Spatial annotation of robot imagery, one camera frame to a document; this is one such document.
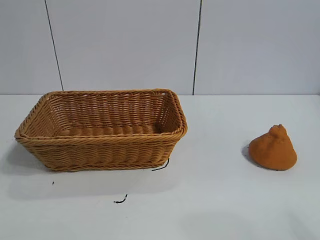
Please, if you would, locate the short black strand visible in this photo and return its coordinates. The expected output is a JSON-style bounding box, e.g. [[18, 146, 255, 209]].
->
[[113, 194, 129, 204]]

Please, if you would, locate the brown woven wicker basket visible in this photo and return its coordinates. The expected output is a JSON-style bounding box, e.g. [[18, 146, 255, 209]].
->
[[14, 88, 189, 173]]

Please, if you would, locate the long black strand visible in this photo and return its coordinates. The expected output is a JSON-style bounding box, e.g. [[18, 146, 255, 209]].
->
[[151, 158, 171, 172]]

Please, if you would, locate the bumpy orange fruit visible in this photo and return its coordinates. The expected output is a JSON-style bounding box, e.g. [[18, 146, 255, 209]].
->
[[249, 123, 299, 172]]

